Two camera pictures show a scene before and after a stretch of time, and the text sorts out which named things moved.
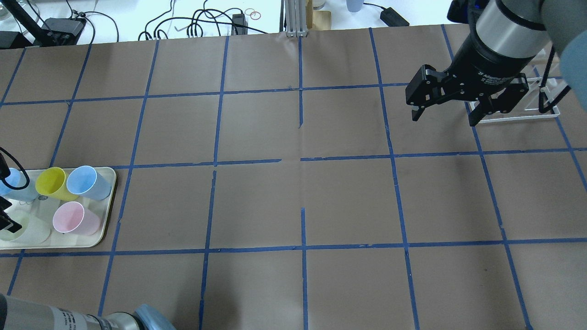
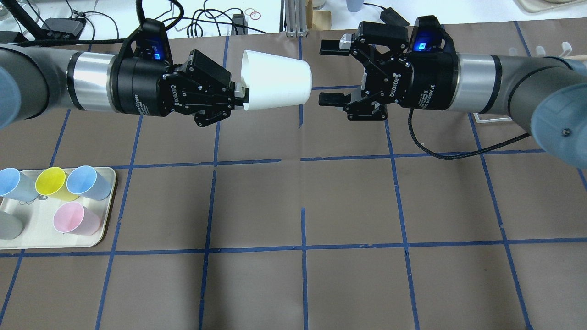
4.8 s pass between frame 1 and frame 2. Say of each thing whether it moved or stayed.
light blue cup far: stayed
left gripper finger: moved
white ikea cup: moved
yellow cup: stayed
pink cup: stayed
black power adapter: stayed
